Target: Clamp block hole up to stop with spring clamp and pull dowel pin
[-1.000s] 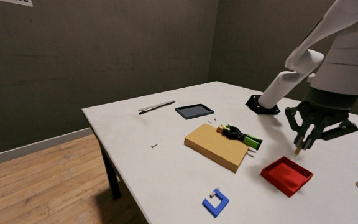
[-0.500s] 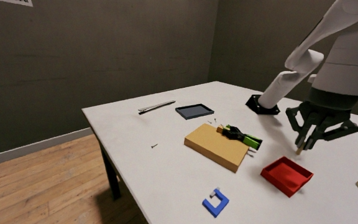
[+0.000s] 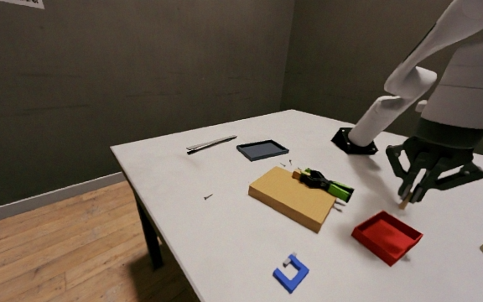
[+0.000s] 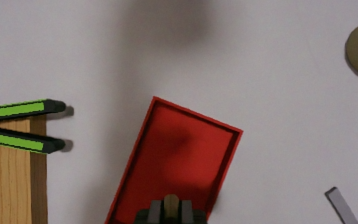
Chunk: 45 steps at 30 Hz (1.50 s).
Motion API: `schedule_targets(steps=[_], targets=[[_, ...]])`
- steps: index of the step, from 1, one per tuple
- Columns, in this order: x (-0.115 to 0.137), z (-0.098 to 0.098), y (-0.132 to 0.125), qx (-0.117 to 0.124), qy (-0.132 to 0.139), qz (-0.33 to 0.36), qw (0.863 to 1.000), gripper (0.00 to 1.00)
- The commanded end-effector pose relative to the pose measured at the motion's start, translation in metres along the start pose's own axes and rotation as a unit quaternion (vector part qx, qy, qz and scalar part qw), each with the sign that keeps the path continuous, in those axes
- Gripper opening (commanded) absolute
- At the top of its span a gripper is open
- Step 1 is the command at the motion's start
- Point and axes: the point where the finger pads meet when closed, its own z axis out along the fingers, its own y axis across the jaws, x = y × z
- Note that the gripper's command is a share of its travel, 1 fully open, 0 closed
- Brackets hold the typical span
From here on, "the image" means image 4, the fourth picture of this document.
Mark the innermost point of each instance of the tan wooden board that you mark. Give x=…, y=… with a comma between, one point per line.
x=23, y=177

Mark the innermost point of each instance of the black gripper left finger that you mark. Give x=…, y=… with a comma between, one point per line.
x=156, y=214

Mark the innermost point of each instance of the red shallow tray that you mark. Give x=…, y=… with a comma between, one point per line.
x=178, y=151

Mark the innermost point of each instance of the grey flat bar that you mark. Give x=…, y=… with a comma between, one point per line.
x=340, y=205

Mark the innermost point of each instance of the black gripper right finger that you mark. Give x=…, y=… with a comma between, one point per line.
x=185, y=215

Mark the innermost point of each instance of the black spring clamp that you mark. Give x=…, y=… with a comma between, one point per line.
x=27, y=141

